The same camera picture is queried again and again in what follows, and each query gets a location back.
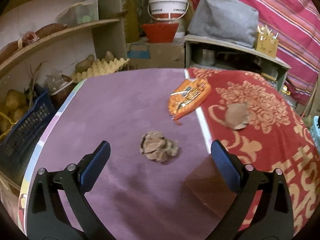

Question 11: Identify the yellow oil jug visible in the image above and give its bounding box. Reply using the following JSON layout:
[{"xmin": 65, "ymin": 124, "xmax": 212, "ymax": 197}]
[{"xmin": 122, "ymin": 0, "xmax": 139, "ymax": 43}]

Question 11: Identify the purple table mat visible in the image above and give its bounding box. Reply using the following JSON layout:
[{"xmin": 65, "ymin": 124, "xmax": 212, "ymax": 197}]
[{"xmin": 17, "ymin": 68, "xmax": 235, "ymax": 240}]

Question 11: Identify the light blue plastic basket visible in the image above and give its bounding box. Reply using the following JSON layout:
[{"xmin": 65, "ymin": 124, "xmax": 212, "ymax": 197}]
[{"xmin": 310, "ymin": 116, "xmax": 320, "ymax": 153}]

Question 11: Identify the yellow egg tray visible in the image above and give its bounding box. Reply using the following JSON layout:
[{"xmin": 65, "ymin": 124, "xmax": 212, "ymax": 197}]
[{"xmin": 71, "ymin": 58, "xmax": 130, "ymax": 83}]

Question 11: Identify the brown paper ball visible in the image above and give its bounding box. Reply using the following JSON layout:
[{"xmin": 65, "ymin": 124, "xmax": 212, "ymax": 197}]
[{"xmin": 139, "ymin": 131, "xmax": 179, "ymax": 163}]

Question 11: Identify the grey fabric cover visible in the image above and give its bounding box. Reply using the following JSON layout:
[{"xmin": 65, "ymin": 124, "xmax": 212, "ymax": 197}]
[{"xmin": 188, "ymin": 0, "xmax": 259, "ymax": 48}]

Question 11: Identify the brown paper scrap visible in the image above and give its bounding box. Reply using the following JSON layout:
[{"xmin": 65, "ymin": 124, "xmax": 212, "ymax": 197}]
[{"xmin": 225, "ymin": 103, "xmax": 249, "ymax": 130}]

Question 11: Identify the white plastic bucket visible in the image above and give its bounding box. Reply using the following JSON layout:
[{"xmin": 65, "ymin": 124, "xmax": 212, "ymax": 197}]
[{"xmin": 148, "ymin": 0, "xmax": 189, "ymax": 21}]

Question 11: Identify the striped pink curtain cloth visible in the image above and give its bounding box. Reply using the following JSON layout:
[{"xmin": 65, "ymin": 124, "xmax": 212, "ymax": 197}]
[{"xmin": 191, "ymin": 0, "xmax": 319, "ymax": 105}]

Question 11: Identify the grey low shelf table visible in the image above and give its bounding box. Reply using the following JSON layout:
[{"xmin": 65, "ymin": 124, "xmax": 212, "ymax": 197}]
[{"xmin": 184, "ymin": 34, "xmax": 291, "ymax": 92}]

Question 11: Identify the cardboard box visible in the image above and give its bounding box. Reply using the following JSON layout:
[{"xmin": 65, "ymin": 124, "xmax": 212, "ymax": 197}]
[{"xmin": 126, "ymin": 38, "xmax": 185, "ymax": 69}]

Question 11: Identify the red gold patterned cloth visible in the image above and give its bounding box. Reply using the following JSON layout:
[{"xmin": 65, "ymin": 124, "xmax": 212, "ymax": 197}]
[{"xmin": 188, "ymin": 68, "xmax": 319, "ymax": 232}]

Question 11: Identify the red plastic basket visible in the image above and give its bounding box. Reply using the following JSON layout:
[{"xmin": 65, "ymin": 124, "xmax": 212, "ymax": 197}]
[{"xmin": 141, "ymin": 23, "xmax": 179, "ymax": 43}]

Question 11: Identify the orange snack wrapper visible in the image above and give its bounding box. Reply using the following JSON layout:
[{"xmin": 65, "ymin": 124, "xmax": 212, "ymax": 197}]
[{"xmin": 168, "ymin": 78, "xmax": 212, "ymax": 126}]

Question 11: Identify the yellow utensil holder box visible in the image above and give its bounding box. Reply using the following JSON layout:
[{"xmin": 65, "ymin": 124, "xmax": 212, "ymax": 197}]
[{"xmin": 254, "ymin": 25, "xmax": 279, "ymax": 58}]

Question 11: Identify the wooden wall shelf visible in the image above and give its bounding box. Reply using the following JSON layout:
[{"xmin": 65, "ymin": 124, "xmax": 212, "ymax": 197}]
[{"xmin": 1, "ymin": 0, "xmax": 127, "ymax": 97}]

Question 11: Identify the clear plastic container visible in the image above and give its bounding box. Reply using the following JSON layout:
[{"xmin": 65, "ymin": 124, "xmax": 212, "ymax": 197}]
[{"xmin": 56, "ymin": 1, "xmax": 99, "ymax": 27}]

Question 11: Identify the dark blue plastic crate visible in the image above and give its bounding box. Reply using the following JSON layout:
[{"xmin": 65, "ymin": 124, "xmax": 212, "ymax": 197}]
[{"xmin": 1, "ymin": 84, "xmax": 56, "ymax": 184}]

